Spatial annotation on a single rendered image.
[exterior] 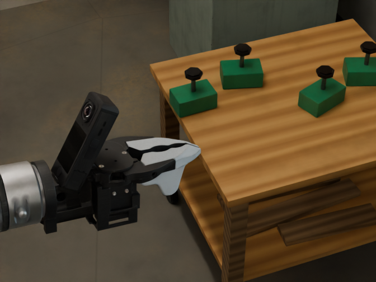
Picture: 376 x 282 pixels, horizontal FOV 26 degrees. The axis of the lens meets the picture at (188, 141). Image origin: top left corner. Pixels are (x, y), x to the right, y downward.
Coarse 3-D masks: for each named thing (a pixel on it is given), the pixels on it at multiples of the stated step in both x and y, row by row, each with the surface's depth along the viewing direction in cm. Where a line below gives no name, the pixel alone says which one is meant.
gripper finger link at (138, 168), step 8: (168, 160) 98; (136, 168) 96; (144, 168) 96; (152, 168) 97; (160, 168) 97; (168, 168) 99; (112, 176) 97; (120, 176) 96; (128, 176) 95; (136, 176) 96; (144, 176) 96; (152, 176) 97
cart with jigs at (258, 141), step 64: (192, 64) 229; (256, 64) 221; (320, 64) 229; (192, 128) 209; (256, 128) 209; (320, 128) 209; (192, 192) 240; (256, 192) 192; (320, 192) 238; (256, 256) 222; (320, 256) 224
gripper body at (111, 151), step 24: (120, 144) 100; (48, 168) 94; (96, 168) 96; (120, 168) 95; (48, 192) 93; (72, 192) 96; (96, 192) 96; (120, 192) 98; (48, 216) 94; (72, 216) 97; (96, 216) 97; (120, 216) 100
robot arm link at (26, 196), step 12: (0, 168) 93; (12, 168) 93; (24, 168) 93; (12, 180) 92; (24, 180) 92; (36, 180) 92; (12, 192) 91; (24, 192) 92; (36, 192) 92; (12, 204) 91; (24, 204) 92; (36, 204) 92; (12, 216) 91; (24, 216) 91; (36, 216) 93; (12, 228) 94
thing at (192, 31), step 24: (192, 0) 285; (216, 0) 266; (240, 0) 270; (264, 0) 273; (288, 0) 277; (312, 0) 281; (336, 0) 285; (192, 24) 292; (216, 24) 272; (240, 24) 276; (264, 24) 280; (288, 24) 284; (312, 24) 288; (192, 48) 299; (216, 48) 279
